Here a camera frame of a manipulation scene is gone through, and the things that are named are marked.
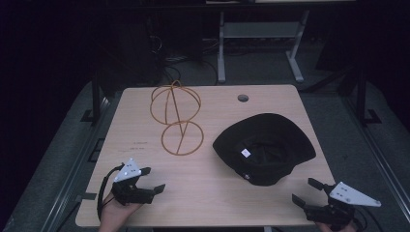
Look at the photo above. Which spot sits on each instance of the black bucket hat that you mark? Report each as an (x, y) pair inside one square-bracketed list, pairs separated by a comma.
[(274, 129)]

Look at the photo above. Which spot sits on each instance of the person's right hand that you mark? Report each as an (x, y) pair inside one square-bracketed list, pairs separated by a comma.
[(325, 227)]

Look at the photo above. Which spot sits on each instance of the grey table grommet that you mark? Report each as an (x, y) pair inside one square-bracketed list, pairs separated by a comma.
[(243, 98)]

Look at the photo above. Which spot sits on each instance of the white metal desk frame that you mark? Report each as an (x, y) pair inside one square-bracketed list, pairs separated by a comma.
[(257, 30)]

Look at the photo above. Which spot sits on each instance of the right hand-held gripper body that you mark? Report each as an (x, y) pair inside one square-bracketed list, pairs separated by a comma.
[(335, 209)]

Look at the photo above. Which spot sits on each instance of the black metal stand post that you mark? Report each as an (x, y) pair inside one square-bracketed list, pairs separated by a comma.
[(361, 96), (95, 96)]

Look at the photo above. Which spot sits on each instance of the grey metal rail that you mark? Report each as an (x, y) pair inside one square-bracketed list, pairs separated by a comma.
[(380, 154), (75, 161)]

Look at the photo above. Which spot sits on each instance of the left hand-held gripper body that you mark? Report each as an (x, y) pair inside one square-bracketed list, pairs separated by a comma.
[(130, 194)]

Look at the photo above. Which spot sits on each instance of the person's left hand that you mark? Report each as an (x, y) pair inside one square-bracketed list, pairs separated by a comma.
[(114, 214)]

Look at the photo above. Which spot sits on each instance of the grey tape strip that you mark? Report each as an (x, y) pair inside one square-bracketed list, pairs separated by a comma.
[(86, 196)]

